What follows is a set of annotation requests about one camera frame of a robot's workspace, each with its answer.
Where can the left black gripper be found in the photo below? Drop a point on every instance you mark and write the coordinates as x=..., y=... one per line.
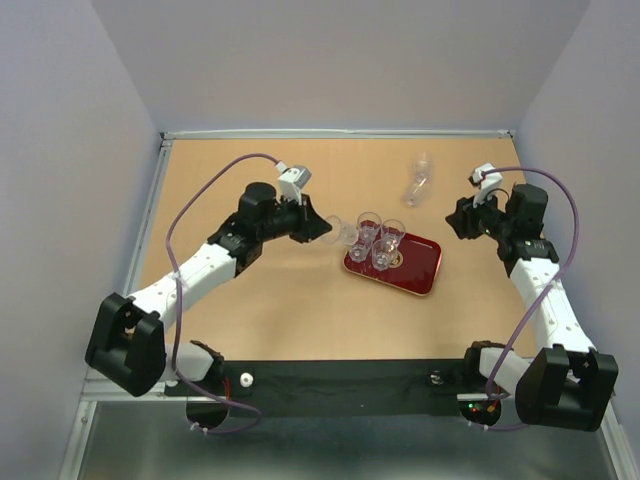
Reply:
x=310, y=224

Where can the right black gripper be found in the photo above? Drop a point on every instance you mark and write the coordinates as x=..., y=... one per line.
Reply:
x=462, y=220

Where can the clear glass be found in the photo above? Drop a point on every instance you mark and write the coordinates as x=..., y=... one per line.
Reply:
x=418, y=189
x=383, y=253
x=392, y=232
x=422, y=166
x=341, y=233
x=359, y=251
x=368, y=226

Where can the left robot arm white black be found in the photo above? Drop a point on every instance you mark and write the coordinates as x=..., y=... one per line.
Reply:
x=127, y=343

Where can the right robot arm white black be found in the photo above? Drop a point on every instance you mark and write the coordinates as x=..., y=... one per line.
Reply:
x=569, y=383

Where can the red lacquer tray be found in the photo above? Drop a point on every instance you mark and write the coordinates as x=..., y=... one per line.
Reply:
x=414, y=270

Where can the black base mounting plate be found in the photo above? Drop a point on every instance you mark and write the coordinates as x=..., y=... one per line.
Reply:
x=349, y=388

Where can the circuit board with leds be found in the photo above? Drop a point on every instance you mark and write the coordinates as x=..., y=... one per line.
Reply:
x=485, y=411

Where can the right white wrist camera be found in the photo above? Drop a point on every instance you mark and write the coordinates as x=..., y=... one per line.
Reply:
x=482, y=180

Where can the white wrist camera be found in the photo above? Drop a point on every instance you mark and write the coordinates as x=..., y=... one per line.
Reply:
x=292, y=180
x=482, y=180

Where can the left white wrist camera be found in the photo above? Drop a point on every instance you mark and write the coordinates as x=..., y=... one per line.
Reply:
x=292, y=180

